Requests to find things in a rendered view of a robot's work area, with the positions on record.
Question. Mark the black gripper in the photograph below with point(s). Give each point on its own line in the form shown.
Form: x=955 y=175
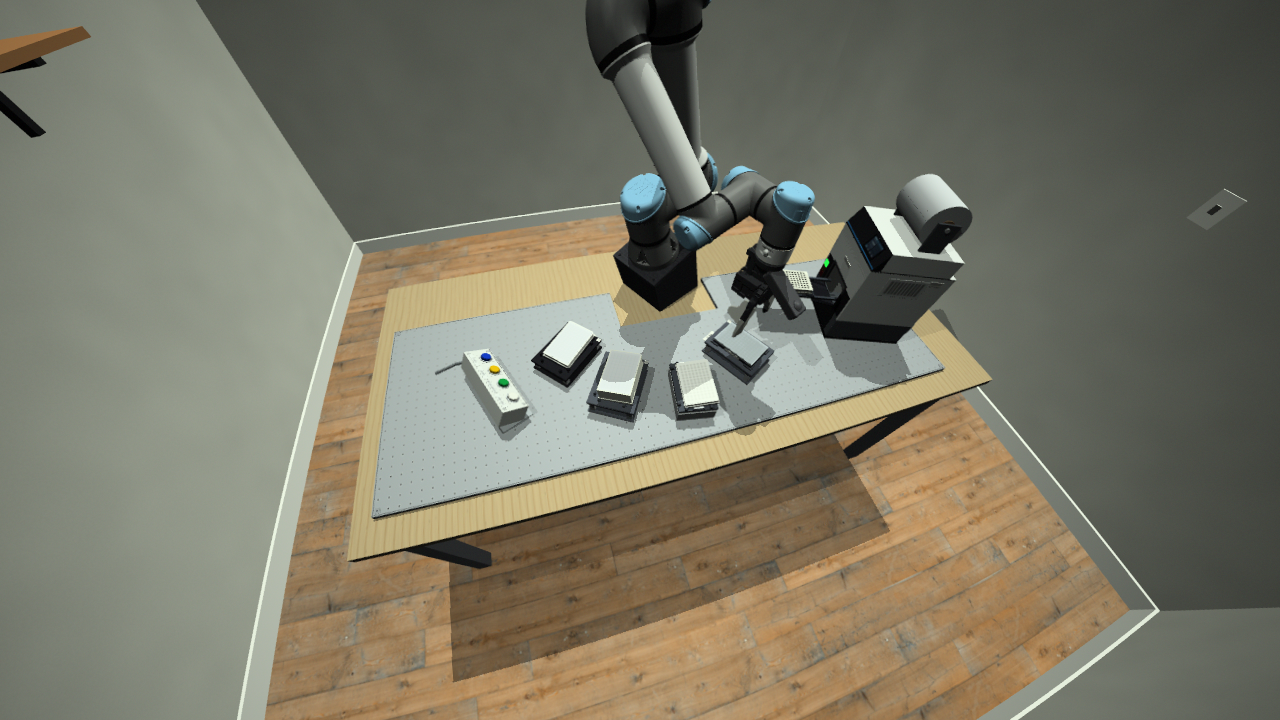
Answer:
x=752 y=286

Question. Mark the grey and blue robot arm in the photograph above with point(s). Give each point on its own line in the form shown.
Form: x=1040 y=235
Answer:
x=668 y=124

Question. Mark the white horizontal roll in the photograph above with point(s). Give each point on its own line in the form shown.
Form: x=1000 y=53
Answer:
x=926 y=201

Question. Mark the grey button panel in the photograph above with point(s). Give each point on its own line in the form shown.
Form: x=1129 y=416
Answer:
x=499 y=395

